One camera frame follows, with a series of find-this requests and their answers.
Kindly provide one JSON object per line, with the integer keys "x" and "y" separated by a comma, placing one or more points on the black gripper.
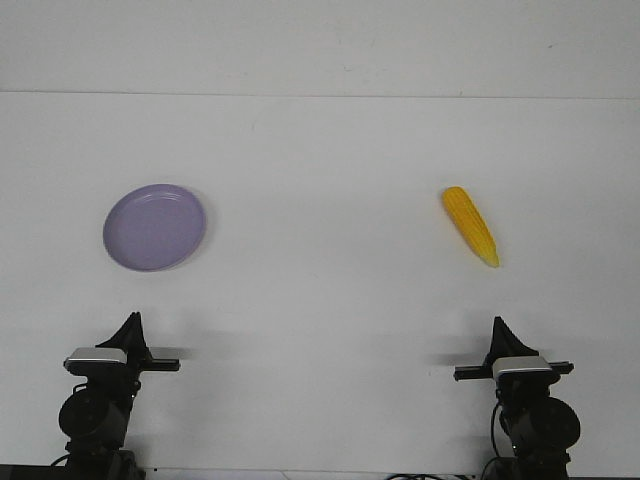
{"x": 141, "y": 359}
{"x": 525, "y": 377}

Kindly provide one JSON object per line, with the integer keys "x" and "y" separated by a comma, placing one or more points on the purple round plate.
{"x": 154, "y": 227}

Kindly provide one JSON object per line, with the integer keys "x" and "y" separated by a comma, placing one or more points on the yellow corn cob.
{"x": 467, "y": 219}

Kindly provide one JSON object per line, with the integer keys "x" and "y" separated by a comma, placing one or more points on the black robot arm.
{"x": 96, "y": 416}
{"x": 531, "y": 431}

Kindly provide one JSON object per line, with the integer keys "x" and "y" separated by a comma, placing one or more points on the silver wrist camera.
{"x": 519, "y": 366}
{"x": 87, "y": 361}

